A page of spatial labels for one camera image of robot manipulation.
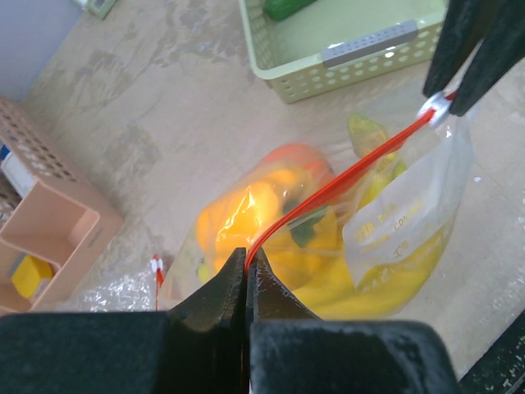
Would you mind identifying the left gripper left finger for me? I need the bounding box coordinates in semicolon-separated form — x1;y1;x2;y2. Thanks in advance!
1;248;246;393

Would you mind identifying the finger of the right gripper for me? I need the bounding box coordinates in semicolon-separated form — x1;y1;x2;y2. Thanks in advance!
422;0;504;97
450;0;524;117

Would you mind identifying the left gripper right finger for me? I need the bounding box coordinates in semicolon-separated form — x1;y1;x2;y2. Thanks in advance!
247;250;458;393

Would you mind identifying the clear orange-zip bag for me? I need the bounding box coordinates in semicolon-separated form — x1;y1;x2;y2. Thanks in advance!
52;254;164;312
156;93;473;319

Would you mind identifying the orange bell pepper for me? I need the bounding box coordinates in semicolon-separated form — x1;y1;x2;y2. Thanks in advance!
194;144;342;290

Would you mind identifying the yellow banana bunch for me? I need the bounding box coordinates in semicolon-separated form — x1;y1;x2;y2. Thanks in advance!
293;126;473;319

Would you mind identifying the green plastic basket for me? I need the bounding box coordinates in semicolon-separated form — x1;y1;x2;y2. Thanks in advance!
239;0;448;103

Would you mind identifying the yellow small box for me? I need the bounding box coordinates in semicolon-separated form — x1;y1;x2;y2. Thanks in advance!
8;254;53;302

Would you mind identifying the pink desk file organizer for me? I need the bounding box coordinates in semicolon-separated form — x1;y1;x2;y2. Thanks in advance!
1;98;124;315

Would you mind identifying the green cucumber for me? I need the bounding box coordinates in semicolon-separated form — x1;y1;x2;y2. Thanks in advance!
263;0;316;21

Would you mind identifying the white blue packet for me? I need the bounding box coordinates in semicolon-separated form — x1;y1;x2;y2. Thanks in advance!
1;144;35;198

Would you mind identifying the small green white box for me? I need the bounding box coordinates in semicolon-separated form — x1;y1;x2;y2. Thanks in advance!
83;0;117;21

